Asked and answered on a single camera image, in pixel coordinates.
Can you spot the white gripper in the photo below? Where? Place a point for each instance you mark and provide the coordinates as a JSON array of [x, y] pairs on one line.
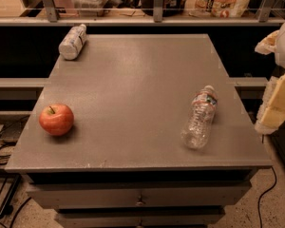
[[271, 115]]

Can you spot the red apple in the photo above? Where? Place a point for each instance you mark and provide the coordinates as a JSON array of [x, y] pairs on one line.
[[56, 119]]

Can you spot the clear plastic water bottle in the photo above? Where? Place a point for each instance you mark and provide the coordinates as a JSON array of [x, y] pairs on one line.
[[196, 132]]

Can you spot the blue plastic bottle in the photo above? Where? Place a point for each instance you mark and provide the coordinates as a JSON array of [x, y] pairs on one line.
[[73, 42]]

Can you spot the colourful snack bag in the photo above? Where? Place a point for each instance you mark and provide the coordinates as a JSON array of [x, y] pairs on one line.
[[218, 8]]

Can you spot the upper drawer with knob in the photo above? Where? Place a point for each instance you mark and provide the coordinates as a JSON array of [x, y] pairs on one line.
[[88, 196]]

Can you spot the drawer with knob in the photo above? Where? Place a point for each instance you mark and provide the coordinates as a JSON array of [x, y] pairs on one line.
[[88, 196], [119, 221]]

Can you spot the grey drawer cabinet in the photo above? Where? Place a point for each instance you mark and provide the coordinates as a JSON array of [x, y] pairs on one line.
[[131, 96]]

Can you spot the lower drawer with knob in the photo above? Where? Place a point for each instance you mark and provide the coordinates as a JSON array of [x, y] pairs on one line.
[[119, 221]]

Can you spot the black power adapter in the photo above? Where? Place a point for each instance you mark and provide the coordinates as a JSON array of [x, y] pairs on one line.
[[10, 133]]

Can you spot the metal shelf rail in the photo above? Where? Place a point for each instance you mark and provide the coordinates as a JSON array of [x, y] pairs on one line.
[[130, 13]]

